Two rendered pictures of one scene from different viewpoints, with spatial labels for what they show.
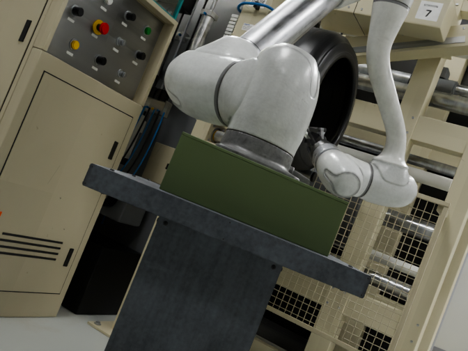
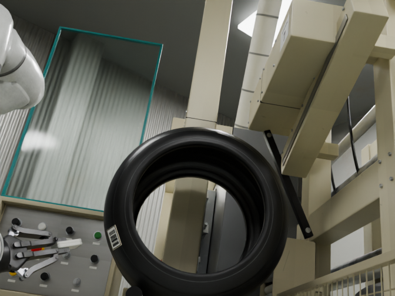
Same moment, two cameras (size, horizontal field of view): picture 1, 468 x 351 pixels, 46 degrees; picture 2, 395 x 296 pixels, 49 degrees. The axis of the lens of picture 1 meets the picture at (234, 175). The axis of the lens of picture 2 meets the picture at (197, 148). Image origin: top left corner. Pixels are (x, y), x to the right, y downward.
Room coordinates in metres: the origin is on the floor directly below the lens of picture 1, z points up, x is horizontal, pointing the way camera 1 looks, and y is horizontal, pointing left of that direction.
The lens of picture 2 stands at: (1.48, -1.26, 0.79)
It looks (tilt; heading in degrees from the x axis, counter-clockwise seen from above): 25 degrees up; 59
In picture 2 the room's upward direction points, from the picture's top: 9 degrees clockwise
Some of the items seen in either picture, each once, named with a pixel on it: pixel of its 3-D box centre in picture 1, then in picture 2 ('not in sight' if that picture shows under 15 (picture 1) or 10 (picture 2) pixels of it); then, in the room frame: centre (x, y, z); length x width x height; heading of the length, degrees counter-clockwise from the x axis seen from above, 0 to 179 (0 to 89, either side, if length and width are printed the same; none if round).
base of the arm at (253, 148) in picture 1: (262, 160); not in sight; (1.16, -0.04, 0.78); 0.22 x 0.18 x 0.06; 97
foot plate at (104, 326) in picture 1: (131, 334); not in sight; (2.33, 0.15, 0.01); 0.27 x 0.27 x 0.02; 61
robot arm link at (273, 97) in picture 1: (275, 96); not in sight; (1.17, -0.02, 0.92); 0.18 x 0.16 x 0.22; 52
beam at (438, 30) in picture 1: (381, 13); (300, 79); (2.42, -0.34, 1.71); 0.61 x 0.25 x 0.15; 61
